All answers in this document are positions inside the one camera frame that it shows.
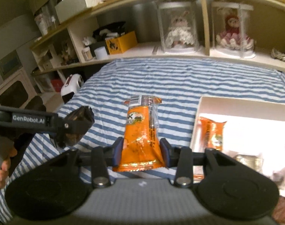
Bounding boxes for short orange snack packet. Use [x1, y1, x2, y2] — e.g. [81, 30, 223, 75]
[113, 95, 165, 172]

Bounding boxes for black orange snack packet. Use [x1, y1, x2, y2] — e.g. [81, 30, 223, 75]
[63, 106, 95, 147]

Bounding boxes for long orange snack packet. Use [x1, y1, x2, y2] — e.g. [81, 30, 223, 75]
[198, 117, 226, 152]

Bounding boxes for clear packet dark snack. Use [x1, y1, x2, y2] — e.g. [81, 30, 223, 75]
[235, 154, 263, 173]

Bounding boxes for small clear snack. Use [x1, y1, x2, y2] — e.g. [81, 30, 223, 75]
[271, 169, 285, 189]

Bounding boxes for person left hand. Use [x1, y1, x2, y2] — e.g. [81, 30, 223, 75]
[0, 147, 17, 189]

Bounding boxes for white space heater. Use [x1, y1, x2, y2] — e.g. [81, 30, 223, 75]
[60, 74, 84, 103]

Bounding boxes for blue striped bed sheet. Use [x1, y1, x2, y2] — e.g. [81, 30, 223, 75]
[0, 58, 285, 224]

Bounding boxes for small jar white lid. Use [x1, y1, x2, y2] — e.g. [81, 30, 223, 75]
[82, 47, 93, 61]

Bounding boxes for white cylinder cup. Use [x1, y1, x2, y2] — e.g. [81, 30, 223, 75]
[94, 46, 108, 60]

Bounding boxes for yellow black box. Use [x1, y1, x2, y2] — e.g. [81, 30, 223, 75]
[105, 31, 138, 55]

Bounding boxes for white doll display case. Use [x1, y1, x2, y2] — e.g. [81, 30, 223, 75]
[157, 0, 200, 54]

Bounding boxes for pink doll display case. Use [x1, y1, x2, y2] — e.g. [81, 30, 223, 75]
[211, 1, 256, 59]

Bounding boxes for small trinket on shelf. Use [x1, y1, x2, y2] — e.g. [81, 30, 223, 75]
[270, 48, 285, 62]

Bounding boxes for wooden headboard shelf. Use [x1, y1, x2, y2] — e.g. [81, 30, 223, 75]
[30, 0, 285, 72]

